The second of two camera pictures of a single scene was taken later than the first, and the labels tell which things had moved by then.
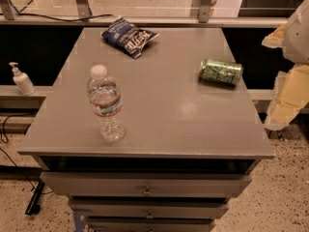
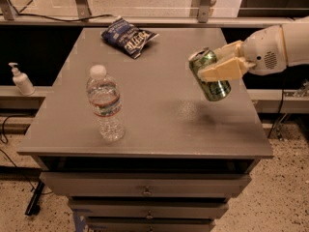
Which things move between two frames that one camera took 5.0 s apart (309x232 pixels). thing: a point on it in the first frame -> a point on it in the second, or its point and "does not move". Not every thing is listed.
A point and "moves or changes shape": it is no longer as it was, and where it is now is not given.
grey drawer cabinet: [193, 134] does not move
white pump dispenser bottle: [22, 80] does not move
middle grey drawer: [149, 208] does not move
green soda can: [220, 72] moves or changes shape
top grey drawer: [146, 184] does not move
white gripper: [298, 38] -> [264, 50]
